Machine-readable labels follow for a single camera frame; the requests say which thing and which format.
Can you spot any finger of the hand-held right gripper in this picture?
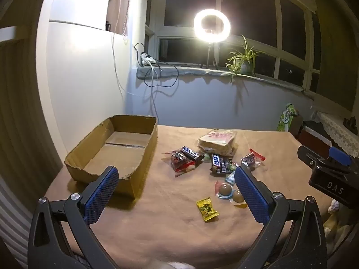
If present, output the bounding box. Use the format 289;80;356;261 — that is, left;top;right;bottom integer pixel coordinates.
297;145;351;172
329;146;353;166

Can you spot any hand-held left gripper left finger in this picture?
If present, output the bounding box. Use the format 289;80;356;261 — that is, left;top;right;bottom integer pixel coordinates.
27;166;120;269

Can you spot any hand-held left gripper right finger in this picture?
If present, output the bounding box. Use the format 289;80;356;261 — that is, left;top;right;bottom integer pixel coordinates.
234;167;328;269

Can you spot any cardboard box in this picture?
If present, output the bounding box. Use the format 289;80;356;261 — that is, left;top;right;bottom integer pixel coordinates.
64;115;158;199

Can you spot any brown chocolate bar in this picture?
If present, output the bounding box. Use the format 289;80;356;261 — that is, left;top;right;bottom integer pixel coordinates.
179;146;204;163
210;154;234;178

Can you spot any clear bag of wafers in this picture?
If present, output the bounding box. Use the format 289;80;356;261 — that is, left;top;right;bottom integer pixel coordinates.
198;129;238;156

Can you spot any clear red-edged snack bag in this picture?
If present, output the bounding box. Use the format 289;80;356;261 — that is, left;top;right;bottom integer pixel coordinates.
162;149;202;178
241;148;266;171

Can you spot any chocolate ball in clear wrapper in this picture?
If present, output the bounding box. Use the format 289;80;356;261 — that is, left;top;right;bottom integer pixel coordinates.
230;189;249;208
215;181;234;199

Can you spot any dark storage box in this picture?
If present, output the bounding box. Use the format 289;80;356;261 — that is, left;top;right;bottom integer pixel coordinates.
297;120;331;154

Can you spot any lace tablecloth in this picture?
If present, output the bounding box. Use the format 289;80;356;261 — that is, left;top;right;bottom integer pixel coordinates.
311;111;359;157

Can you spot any dark ornament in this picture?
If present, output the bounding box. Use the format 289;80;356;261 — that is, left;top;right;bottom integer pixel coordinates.
343;116;359;135

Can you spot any yellow wrapped candy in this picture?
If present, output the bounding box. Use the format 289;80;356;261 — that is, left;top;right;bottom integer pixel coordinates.
196;197;220;222

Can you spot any green printed bag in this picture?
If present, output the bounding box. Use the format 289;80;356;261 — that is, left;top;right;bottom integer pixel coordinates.
276;103;299;132

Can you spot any white radiator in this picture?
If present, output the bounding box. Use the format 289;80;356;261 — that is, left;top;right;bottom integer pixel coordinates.
0;174;37;258

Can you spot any potted spider plant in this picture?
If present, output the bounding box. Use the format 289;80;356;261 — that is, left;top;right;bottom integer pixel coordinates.
225;35;264;83

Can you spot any white power strip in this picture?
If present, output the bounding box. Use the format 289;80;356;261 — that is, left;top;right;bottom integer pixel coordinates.
140;53;157;65

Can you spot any black tripod stand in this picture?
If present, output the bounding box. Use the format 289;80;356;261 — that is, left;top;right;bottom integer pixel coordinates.
200;43;219;70

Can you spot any white power cable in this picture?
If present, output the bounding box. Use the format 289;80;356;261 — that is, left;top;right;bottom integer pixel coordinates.
149;62;159;125

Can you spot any white window frame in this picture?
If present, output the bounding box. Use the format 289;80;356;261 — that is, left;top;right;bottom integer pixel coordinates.
144;0;322;93

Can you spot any thin white wall cable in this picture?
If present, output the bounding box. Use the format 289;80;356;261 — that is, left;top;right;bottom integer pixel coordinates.
112;0;141;96

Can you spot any ring light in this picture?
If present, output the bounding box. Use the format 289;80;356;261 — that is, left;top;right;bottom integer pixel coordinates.
193;9;231;44

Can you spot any wooden wall shelf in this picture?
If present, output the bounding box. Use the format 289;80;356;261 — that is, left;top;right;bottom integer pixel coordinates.
106;0;132;35

